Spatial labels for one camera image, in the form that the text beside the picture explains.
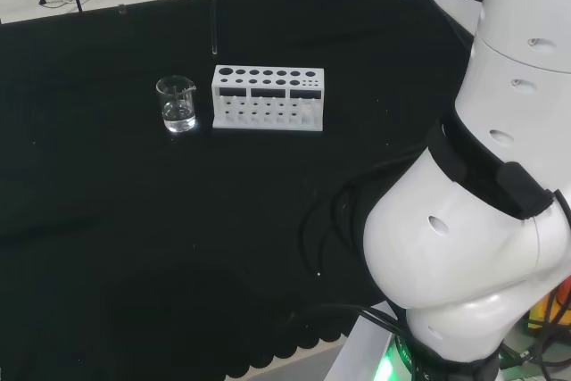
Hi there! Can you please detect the black cable over base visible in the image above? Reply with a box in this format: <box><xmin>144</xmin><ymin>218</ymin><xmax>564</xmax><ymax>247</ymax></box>
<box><xmin>311</xmin><ymin>302</ymin><xmax>411</xmax><ymax>343</ymax></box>

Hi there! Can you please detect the glass beaker with water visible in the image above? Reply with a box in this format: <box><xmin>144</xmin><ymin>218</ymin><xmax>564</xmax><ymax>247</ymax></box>
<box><xmin>155</xmin><ymin>76</ymin><xmax>198</xmax><ymax>134</ymax></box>

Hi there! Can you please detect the white test tube rack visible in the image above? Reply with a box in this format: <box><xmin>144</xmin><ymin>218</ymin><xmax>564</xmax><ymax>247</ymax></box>
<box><xmin>211</xmin><ymin>64</ymin><xmax>326</xmax><ymax>133</ymax></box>

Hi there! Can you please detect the black looped cable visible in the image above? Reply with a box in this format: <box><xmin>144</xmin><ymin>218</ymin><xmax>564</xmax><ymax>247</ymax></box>
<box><xmin>297</xmin><ymin>175</ymin><xmax>371</xmax><ymax>277</ymax></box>

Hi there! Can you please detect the black bench cloth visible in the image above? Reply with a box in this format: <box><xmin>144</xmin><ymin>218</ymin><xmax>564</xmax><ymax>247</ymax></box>
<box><xmin>0</xmin><ymin>0</ymin><xmax>475</xmax><ymax>378</ymax></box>

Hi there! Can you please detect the yellow stop button box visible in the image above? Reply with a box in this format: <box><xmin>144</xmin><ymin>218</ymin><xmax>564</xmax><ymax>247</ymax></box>
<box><xmin>527</xmin><ymin>274</ymin><xmax>571</xmax><ymax>333</ymax></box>

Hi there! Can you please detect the clear glass rod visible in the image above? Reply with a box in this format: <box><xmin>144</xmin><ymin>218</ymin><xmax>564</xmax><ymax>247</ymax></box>
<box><xmin>209</xmin><ymin>0</ymin><xmax>220</xmax><ymax>55</ymax></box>

